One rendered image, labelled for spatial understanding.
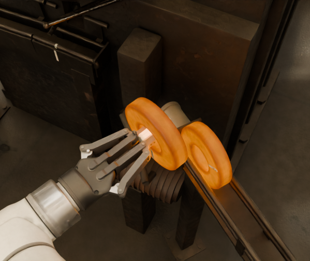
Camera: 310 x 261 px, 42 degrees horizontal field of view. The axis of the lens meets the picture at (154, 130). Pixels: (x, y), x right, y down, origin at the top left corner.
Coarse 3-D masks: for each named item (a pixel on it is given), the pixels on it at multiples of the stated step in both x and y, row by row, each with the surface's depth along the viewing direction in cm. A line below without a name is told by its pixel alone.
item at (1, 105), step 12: (72, 72) 112; (84, 84) 114; (96, 84) 116; (84, 96) 120; (96, 96) 119; (0, 108) 182; (84, 108) 126; (96, 108) 123; (96, 120) 129; (108, 120) 136; (96, 132) 136; (108, 132) 141; (96, 156) 154
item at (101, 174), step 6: (138, 144) 75; (144, 144) 75; (132, 150) 75; (138, 150) 75; (126, 156) 74; (132, 156) 74; (138, 156) 76; (114, 162) 73; (120, 162) 74; (126, 162) 74; (108, 168) 72; (114, 168) 73; (120, 168) 74; (102, 174) 72; (108, 174) 72
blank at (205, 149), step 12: (192, 132) 87; (204, 132) 85; (192, 144) 91; (204, 144) 84; (216, 144) 84; (192, 156) 94; (204, 156) 94; (216, 156) 83; (204, 168) 92; (216, 168) 84; (228, 168) 84; (216, 180) 87; (228, 180) 87
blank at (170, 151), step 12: (132, 108) 76; (144, 108) 74; (156, 108) 73; (132, 120) 80; (144, 120) 74; (156, 120) 72; (168, 120) 72; (156, 132) 73; (168, 132) 72; (156, 144) 82; (168, 144) 72; (180, 144) 73; (156, 156) 82; (168, 156) 76; (180, 156) 75; (168, 168) 80
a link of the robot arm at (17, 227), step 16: (16, 208) 67; (32, 208) 66; (0, 224) 65; (16, 224) 64; (32, 224) 65; (0, 240) 62; (16, 240) 62; (32, 240) 62; (48, 240) 65; (0, 256) 60
